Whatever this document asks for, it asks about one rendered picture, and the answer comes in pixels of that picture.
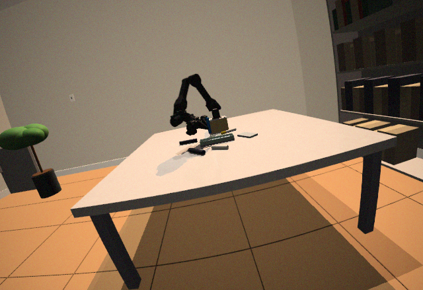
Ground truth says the black keyboard with white keys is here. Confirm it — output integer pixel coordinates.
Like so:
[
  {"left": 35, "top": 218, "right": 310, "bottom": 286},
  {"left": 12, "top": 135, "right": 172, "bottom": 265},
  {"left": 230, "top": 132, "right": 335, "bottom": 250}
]
[{"left": 200, "top": 133, "right": 235, "bottom": 147}]

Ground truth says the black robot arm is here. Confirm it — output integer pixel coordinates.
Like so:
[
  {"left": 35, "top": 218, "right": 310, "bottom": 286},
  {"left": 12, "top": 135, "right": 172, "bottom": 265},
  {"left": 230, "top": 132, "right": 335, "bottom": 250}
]
[{"left": 171, "top": 74, "right": 221, "bottom": 136}]

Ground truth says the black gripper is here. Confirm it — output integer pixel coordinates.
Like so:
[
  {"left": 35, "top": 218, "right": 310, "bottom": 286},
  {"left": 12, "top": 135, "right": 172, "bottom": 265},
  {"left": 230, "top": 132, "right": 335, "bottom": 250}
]
[{"left": 185, "top": 114, "right": 209, "bottom": 132}]

